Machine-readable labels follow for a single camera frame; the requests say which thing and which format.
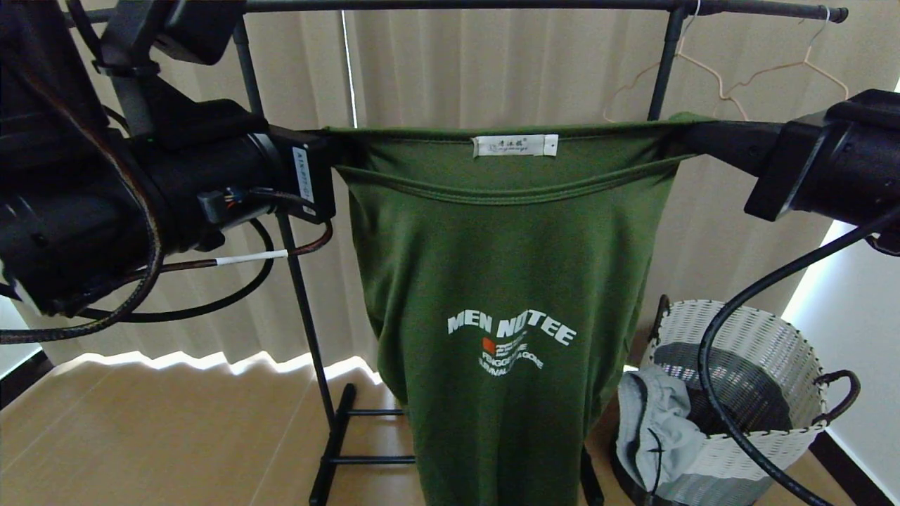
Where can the pale grey shorts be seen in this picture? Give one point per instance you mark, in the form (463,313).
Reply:
(661,422)

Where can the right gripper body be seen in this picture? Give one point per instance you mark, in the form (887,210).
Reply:
(844,161)

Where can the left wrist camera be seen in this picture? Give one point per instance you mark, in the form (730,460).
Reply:
(200,28)

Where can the pink clothes hanger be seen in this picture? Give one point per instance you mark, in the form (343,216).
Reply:
(773,70)
(703,68)

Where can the black clothes rack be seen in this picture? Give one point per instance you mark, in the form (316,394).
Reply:
(457,5)

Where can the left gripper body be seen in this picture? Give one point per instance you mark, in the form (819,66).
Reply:
(211,169)

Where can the green long-sleeved shirt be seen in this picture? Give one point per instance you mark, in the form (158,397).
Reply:
(506,267)

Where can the beige curtain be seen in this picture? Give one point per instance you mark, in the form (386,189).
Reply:
(492,70)

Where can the white laundry basket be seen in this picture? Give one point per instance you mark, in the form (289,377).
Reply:
(759,330)

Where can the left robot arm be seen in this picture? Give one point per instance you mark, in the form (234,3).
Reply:
(49,211)

